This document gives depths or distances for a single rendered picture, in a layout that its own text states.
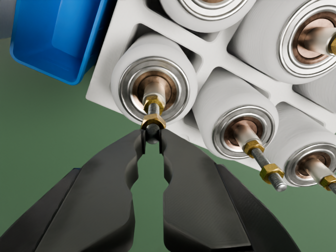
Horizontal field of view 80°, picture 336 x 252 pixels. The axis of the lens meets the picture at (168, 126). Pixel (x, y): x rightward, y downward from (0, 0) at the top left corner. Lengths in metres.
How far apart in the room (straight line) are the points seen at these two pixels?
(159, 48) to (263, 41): 0.10
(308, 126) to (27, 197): 0.75
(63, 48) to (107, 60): 0.22
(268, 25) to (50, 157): 0.58
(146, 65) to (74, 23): 0.29
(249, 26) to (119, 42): 0.16
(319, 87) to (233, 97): 0.13
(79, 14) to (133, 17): 0.22
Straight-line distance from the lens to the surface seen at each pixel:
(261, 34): 0.25
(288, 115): 0.36
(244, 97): 0.25
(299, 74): 0.26
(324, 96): 0.34
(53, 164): 0.66
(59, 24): 0.49
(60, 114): 0.56
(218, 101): 0.25
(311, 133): 0.32
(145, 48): 0.21
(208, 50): 0.29
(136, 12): 0.28
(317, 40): 0.24
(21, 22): 0.40
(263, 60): 0.25
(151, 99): 0.18
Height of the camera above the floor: 0.46
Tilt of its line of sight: 61 degrees down
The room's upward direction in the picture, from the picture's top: 175 degrees clockwise
